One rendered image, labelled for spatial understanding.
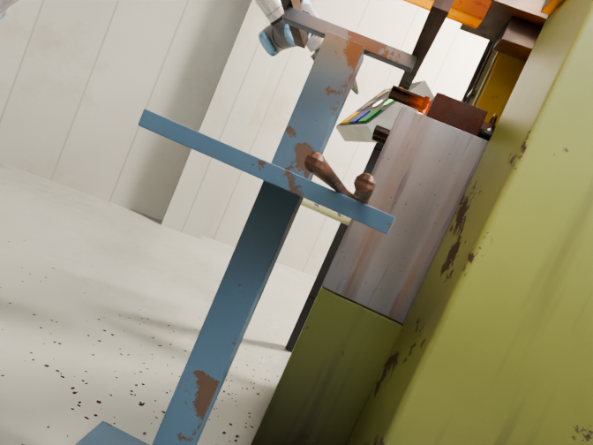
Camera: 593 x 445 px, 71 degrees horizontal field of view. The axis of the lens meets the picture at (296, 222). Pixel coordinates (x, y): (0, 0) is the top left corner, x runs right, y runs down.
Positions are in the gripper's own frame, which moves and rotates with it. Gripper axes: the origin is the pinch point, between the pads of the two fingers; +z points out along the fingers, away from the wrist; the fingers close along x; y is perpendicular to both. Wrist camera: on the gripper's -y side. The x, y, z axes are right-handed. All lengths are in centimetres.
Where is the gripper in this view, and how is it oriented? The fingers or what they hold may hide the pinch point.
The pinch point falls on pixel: (357, 89)
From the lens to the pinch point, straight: 163.6
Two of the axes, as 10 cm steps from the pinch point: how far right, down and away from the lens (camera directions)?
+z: 5.9, 7.5, 3.0
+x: 2.4, 1.9, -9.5
